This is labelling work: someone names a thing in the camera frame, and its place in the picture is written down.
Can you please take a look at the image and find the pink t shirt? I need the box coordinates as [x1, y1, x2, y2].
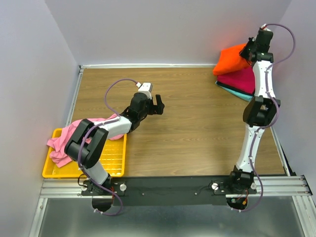
[47, 115, 132, 168]

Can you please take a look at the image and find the aluminium frame rail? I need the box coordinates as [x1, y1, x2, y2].
[39, 176, 312, 198]

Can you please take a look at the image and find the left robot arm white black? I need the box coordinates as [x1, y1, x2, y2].
[64, 92, 164, 195]

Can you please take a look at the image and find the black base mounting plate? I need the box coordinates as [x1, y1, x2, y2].
[81, 175, 257, 210]

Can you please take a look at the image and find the orange t shirt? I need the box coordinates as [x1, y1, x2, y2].
[213, 43, 250, 76]

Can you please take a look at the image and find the folded magenta t shirt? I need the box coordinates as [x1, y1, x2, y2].
[217, 67, 255, 93]

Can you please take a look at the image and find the folded teal t shirt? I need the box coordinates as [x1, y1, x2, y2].
[215, 81, 253, 102]

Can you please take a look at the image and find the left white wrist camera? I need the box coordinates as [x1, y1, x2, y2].
[136, 82, 153, 99]

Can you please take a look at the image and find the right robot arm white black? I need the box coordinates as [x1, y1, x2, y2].
[227, 28, 280, 194]

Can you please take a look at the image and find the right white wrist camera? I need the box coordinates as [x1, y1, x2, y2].
[260, 24, 269, 31]

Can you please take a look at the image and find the yellow plastic tray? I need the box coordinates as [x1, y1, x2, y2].
[42, 128, 127, 179]

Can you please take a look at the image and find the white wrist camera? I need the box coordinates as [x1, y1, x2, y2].
[260, 24, 269, 31]
[136, 82, 153, 99]

